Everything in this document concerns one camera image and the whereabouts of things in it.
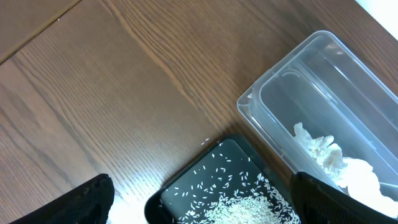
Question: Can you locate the clear plastic bin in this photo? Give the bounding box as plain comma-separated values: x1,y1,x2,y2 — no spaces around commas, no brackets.
237,30,397,202

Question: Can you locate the white tissue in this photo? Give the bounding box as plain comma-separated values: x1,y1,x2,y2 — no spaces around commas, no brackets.
294,123,397,218

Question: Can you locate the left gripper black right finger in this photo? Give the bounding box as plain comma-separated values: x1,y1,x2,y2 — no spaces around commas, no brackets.
290,172,397,224

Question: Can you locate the pile of rice grains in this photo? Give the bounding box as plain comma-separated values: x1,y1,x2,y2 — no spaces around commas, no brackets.
172,141,301,224

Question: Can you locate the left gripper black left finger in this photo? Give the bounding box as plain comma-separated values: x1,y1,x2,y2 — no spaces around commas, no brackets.
11,174,115,224

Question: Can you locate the black waste tray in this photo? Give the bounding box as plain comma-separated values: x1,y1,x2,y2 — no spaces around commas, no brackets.
144,134,299,224

